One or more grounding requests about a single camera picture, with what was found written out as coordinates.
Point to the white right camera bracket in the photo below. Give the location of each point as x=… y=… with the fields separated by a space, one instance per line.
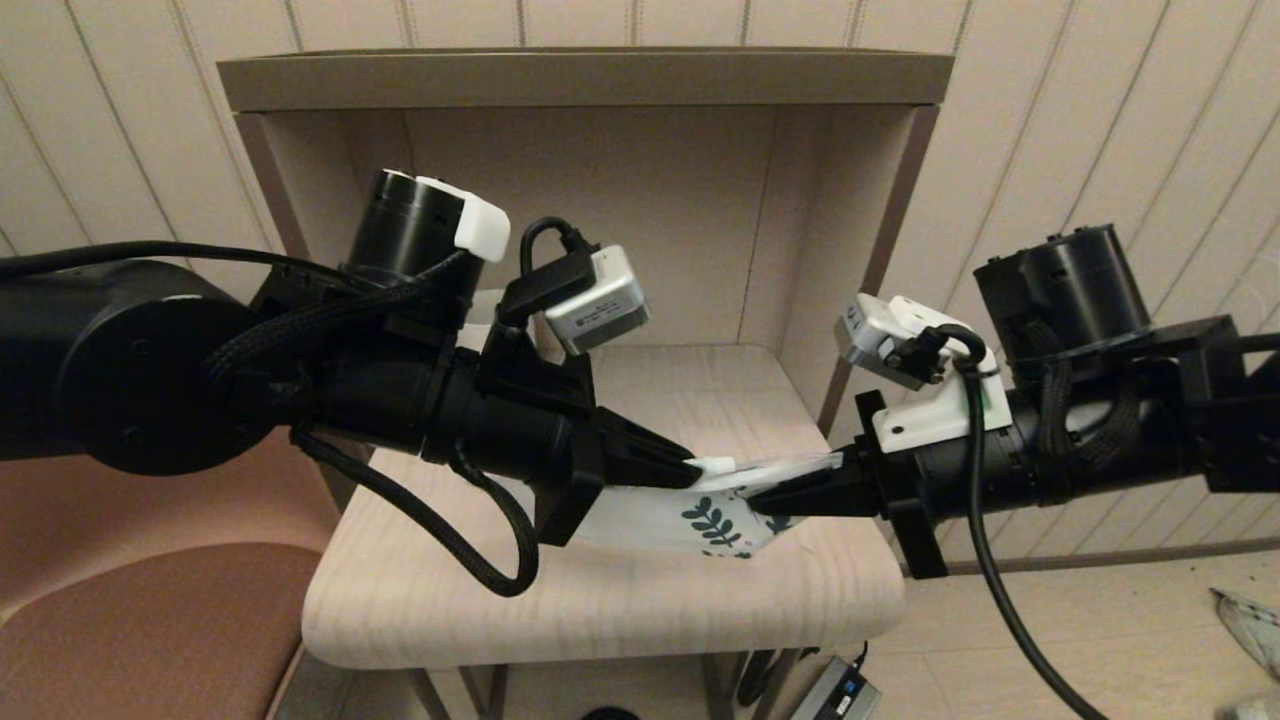
x=935 y=420

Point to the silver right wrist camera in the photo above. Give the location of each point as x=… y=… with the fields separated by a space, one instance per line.
x=880 y=340

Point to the silver power adapter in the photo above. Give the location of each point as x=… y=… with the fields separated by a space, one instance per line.
x=838 y=692

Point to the brown pink chair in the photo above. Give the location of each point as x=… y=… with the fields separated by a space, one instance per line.
x=120 y=640

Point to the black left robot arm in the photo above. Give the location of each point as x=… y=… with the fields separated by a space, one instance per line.
x=120 y=370

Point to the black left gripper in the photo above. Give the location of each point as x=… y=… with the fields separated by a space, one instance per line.
x=500 y=420

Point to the brown wooden baseboard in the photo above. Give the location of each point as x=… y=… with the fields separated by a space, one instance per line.
x=1150 y=555

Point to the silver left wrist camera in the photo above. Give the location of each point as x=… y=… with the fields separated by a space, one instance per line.
x=600 y=305

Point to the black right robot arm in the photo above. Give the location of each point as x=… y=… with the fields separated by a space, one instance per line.
x=1130 y=400

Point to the white ribbed mug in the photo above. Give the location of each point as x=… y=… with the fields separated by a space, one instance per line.
x=485 y=308

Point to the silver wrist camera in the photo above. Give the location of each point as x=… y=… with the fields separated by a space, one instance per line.
x=880 y=340
x=600 y=305

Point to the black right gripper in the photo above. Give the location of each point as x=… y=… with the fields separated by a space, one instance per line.
x=980 y=470

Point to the light wooden shelf unit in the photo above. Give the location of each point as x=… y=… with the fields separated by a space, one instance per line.
x=620 y=600

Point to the white leaf-print pouch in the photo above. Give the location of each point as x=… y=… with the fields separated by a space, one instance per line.
x=680 y=520

